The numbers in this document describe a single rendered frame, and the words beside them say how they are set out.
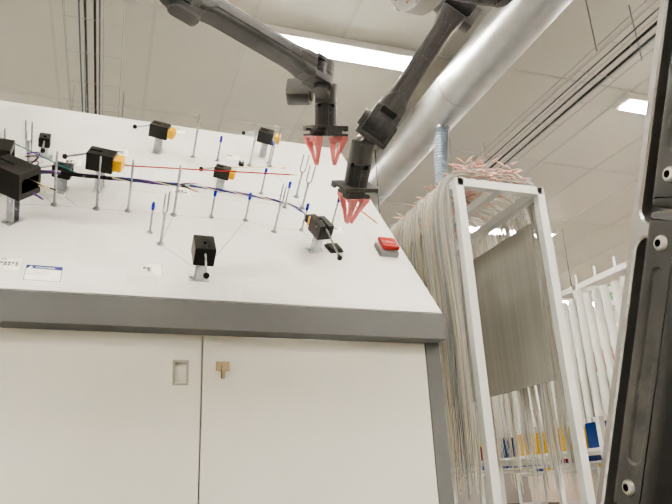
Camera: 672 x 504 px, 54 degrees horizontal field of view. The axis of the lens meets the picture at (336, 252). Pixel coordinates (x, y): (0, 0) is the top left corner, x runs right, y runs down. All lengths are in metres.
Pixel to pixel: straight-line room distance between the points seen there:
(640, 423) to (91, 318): 1.18
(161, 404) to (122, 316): 0.20
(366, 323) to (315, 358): 0.15
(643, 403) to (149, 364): 1.18
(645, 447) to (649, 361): 0.05
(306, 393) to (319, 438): 0.10
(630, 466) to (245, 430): 1.14
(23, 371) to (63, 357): 0.08
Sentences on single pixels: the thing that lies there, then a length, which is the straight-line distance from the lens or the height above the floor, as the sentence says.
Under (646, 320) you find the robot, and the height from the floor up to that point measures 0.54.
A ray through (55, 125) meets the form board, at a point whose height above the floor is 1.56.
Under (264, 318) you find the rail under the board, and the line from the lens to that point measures 1.49.
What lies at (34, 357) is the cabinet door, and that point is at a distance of 1.47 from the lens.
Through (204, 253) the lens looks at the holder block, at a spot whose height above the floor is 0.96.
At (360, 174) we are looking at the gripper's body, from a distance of 1.56.
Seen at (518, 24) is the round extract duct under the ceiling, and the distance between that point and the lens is 4.13.
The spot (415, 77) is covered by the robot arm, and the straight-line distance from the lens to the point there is 1.60.
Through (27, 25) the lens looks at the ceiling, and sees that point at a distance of 4.80.
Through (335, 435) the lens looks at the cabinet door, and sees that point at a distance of 1.54.
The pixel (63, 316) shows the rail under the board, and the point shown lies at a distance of 1.44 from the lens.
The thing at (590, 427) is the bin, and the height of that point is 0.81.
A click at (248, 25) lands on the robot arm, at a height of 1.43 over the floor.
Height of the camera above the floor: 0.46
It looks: 20 degrees up
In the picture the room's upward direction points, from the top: 3 degrees counter-clockwise
